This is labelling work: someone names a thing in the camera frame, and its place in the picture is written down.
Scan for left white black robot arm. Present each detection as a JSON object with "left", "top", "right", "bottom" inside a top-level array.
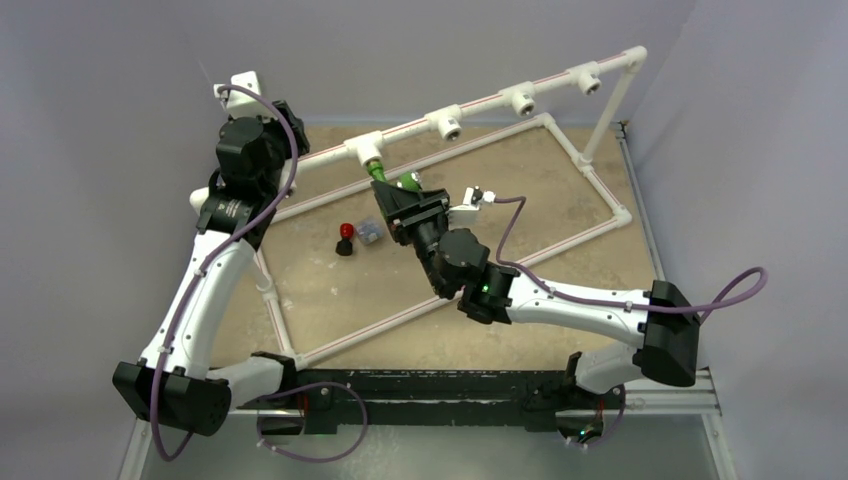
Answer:
[{"left": 112, "top": 100, "right": 310, "bottom": 436}]

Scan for green water faucet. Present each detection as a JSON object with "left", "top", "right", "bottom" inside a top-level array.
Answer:
[{"left": 364, "top": 159, "right": 422, "bottom": 192}]

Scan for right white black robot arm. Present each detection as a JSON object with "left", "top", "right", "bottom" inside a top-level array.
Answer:
[{"left": 370, "top": 180, "right": 701, "bottom": 407}]

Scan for white pvc pipe frame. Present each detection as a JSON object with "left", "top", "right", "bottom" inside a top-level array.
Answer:
[{"left": 189, "top": 44, "right": 649, "bottom": 371}]

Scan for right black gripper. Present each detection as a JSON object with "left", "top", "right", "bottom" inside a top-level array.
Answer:
[{"left": 371, "top": 182, "right": 452, "bottom": 296}]

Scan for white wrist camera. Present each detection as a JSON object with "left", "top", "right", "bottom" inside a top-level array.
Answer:
[
  {"left": 213, "top": 70, "right": 272, "bottom": 121},
  {"left": 447, "top": 186, "right": 497, "bottom": 228}
]

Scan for aluminium table frame rail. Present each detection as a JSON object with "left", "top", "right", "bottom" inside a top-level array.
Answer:
[{"left": 135, "top": 368, "right": 723, "bottom": 419}]

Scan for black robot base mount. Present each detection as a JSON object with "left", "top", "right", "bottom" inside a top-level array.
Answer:
[{"left": 246, "top": 369, "right": 626, "bottom": 436}]

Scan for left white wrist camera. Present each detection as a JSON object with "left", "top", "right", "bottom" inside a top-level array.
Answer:
[{"left": 213, "top": 70, "right": 272, "bottom": 121}]

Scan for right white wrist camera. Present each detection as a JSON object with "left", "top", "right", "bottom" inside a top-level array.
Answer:
[{"left": 447, "top": 186, "right": 497, "bottom": 228}]

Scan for black faucet with red handle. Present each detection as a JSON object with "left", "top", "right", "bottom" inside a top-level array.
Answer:
[{"left": 335, "top": 223, "right": 355, "bottom": 257}]

